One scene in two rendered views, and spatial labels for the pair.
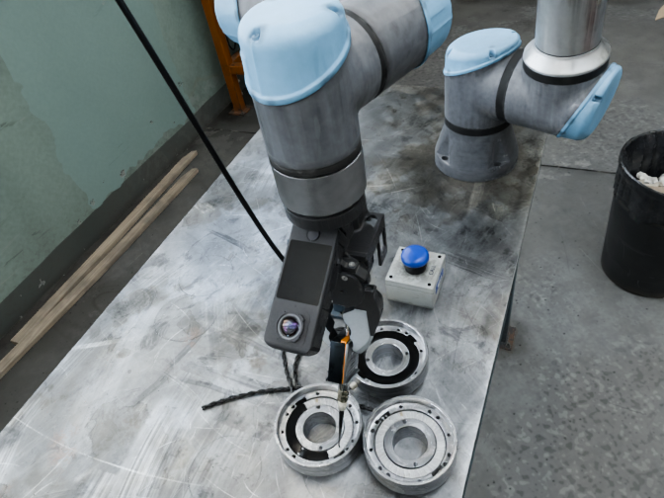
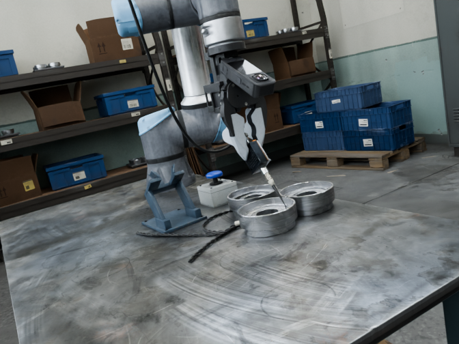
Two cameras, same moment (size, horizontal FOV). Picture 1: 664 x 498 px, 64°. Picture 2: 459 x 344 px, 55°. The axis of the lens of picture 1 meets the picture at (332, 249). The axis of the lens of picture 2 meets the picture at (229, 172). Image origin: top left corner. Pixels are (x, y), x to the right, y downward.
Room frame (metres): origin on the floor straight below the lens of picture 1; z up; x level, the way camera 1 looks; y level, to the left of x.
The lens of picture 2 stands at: (-0.04, 0.72, 1.06)
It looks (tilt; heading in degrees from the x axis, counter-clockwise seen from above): 11 degrees down; 301
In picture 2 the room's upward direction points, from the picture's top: 12 degrees counter-clockwise
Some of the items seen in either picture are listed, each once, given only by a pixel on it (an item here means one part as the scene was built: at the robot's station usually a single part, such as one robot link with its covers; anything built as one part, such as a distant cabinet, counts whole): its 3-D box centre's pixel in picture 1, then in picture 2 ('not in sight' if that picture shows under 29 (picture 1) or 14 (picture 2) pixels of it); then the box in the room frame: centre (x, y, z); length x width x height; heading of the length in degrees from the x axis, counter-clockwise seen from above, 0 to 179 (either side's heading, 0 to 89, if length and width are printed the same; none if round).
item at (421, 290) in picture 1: (417, 274); (216, 191); (0.52, -0.12, 0.82); 0.08 x 0.07 x 0.05; 149
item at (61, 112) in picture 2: not in sight; (55, 106); (3.37, -2.06, 1.19); 0.52 x 0.42 x 0.38; 59
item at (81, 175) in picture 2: not in sight; (75, 171); (3.37, -2.08, 0.56); 0.52 x 0.38 x 0.22; 56
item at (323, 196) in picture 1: (316, 173); (222, 34); (0.36, 0.00, 1.15); 0.08 x 0.08 x 0.05
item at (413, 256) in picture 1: (415, 264); (215, 181); (0.52, -0.11, 0.85); 0.04 x 0.04 x 0.05
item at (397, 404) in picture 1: (410, 446); (307, 198); (0.27, -0.04, 0.82); 0.10 x 0.10 x 0.04
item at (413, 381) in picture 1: (387, 360); (253, 201); (0.39, -0.04, 0.82); 0.10 x 0.10 x 0.04
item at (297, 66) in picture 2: not in sight; (292, 61); (1.94, -4.47, 1.19); 0.45 x 0.40 x 0.37; 54
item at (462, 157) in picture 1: (476, 134); (168, 170); (0.80, -0.30, 0.85); 0.15 x 0.15 x 0.10
